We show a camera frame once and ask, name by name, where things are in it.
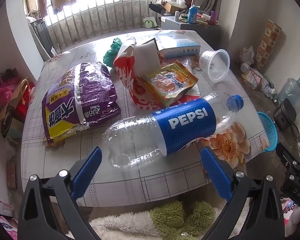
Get blue white cardboard box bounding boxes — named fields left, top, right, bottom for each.
left=155, top=31, right=201, bottom=59

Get green fluffy cloth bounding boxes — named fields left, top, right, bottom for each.
left=150, top=200, right=217, bottom=238

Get purple snack bag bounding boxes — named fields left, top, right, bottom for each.
left=42, top=62, right=122, bottom=144

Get crumpled plastic wrappers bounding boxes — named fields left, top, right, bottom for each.
left=259, top=78, right=277, bottom=98

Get red white snack bag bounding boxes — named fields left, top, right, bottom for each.
left=113, top=37, right=170, bottom=111

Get clear bottle with blue label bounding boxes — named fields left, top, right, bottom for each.
left=102, top=92, right=245, bottom=172

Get green plastic bag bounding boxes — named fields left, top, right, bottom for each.
left=103, top=38, right=123, bottom=67

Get metal window railing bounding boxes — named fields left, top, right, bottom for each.
left=27, top=0, right=170, bottom=50

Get blue detergent bottle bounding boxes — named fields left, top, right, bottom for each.
left=187, top=5, right=198, bottom=24

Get white fluffy cloth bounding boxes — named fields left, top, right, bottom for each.
left=89, top=211, right=158, bottom=240

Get black round bin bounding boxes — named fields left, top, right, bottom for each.
left=273, top=98, right=297, bottom=130

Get black case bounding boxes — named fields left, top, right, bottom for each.
left=149, top=3, right=168, bottom=15

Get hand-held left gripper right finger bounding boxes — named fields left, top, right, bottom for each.
left=201, top=147, right=284, bottom=240

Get yellow snack packet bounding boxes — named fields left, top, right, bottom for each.
left=143, top=60, right=199, bottom=108

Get white green paper bag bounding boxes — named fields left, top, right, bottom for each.
left=143, top=14, right=157, bottom=29

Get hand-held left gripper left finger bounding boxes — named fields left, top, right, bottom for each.
left=18, top=147, right=103, bottom=240

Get brown paper bag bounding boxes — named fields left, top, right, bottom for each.
left=2, top=79, right=30, bottom=123

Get blue plastic basket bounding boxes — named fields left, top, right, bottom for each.
left=257, top=112, right=279, bottom=152

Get white plastic bag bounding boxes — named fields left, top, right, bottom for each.
left=237, top=46, right=255, bottom=65

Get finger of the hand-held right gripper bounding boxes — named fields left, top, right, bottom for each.
left=276, top=142, right=300, bottom=167

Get tall patterned box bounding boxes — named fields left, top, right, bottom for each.
left=255, top=19, right=282, bottom=71

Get pink plastic bag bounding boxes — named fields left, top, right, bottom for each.
left=0, top=76, right=20, bottom=108

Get clear plastic cup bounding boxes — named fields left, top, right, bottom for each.
left=199, top=49, right=230, bottom=83

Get pink printed blanket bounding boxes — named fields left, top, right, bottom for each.
left=280, top=197, right=300, bottom=239

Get grey cabinet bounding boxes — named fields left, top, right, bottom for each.
left=161, top=16, right=220, bottom=31

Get colourful printed bag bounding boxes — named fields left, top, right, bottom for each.
left=242, top=68, right=263, bottom=90

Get large water jug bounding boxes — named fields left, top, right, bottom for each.
left=277, top=77, right=300, bottom=105

